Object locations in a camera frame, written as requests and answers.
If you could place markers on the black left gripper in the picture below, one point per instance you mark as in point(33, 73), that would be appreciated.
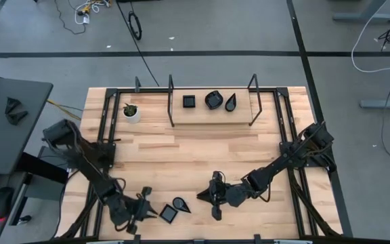
point(127, 210)

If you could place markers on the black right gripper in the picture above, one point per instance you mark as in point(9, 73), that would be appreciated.
point(230, 193)

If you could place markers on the black square mini plate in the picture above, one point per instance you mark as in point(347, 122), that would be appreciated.
point(189, 101)
point(168, 213)

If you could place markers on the black teardrop mini plate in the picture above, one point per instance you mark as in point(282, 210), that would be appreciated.
point(230, 102)
point(180, 204)

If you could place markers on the black leaf-shaped mini plate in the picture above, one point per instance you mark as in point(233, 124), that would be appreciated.
point(214, 100)

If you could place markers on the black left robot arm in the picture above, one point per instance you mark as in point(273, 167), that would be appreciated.
point(90, 162)

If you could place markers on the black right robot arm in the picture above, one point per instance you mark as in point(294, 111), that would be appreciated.
point(283, 162)

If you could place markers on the wooden riser shelf black legs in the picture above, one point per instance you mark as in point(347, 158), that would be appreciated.
point(212, 113)

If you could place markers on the white pot with succulent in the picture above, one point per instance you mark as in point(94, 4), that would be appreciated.
point(131, 113)

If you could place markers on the grey desk leg base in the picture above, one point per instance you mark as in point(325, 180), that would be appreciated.
point(39, 189)

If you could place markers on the black computer mouse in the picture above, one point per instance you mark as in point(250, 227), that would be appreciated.
point(2, 203)

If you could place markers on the black cloth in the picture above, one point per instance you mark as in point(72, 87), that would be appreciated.
point(14, 113)

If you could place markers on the grey desk foot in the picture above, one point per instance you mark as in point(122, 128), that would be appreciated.
point(384, 103)
point(364, 17)

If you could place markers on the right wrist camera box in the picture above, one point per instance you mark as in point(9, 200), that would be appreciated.
point(216, 213)

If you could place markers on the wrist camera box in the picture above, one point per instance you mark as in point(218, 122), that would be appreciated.
point(132, 228)
point(216, 213)

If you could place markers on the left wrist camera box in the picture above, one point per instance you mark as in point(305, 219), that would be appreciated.
point(132, 228)

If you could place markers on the black metal table frame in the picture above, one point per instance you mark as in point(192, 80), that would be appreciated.
point(124, 91)

